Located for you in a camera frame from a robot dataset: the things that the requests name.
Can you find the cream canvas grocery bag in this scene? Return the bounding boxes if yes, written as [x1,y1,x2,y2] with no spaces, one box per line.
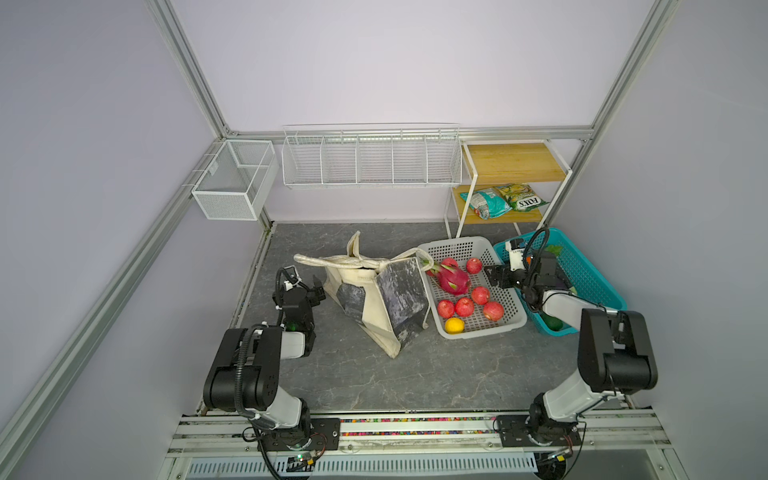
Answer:
[294,231,435,359]

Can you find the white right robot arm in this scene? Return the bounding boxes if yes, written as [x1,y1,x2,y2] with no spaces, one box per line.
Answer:
[485,227,659,446]

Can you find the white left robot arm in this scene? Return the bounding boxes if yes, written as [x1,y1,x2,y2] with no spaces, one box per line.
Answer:
[203,266,326,449]

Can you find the teal snack bag lower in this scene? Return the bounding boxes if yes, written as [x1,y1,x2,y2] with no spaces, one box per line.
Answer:
[459,188,512,220]

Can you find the green snack bag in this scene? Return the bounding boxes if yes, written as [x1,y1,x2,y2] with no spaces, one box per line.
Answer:
[496,183,548,213]

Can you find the white plastic fruit basket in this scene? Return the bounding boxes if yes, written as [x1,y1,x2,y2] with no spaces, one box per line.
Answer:
[419,236,527,340]

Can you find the pink dragon fruit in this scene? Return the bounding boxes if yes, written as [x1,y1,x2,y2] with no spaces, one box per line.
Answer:
[427,258,471,296]

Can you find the red apple in basket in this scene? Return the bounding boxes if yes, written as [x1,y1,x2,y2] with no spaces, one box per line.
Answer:
[437,300,455,320]

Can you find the yellow lemon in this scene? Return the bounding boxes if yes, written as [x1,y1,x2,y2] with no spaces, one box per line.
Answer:
[444,317,465,335]

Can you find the green avocado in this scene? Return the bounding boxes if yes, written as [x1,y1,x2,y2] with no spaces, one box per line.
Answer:
[540,313,563,331]

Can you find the teal plastic vegetable basket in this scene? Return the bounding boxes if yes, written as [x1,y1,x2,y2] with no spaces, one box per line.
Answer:
[493,228,627,337]

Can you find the two-tier wooden shelf rack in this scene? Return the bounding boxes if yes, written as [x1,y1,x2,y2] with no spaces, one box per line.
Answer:
[443,139,573,238]

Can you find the white mesh box basket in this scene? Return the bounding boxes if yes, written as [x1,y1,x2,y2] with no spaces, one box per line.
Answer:
[192,140,279,221]

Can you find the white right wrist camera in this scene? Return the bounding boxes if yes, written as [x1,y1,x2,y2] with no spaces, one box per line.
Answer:
[504,238,527,271]

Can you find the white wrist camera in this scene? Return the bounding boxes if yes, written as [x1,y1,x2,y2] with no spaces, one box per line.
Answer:
[504,238,527,271]
[281,266,302,291]

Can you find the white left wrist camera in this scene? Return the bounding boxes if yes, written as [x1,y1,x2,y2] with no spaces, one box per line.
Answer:
[281,266,302,291]

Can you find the white wire wall basket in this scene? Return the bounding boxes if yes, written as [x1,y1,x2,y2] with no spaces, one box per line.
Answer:
[282,123,463,188]

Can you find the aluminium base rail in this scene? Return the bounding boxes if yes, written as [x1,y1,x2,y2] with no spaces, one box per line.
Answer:
[159,409,687,479]

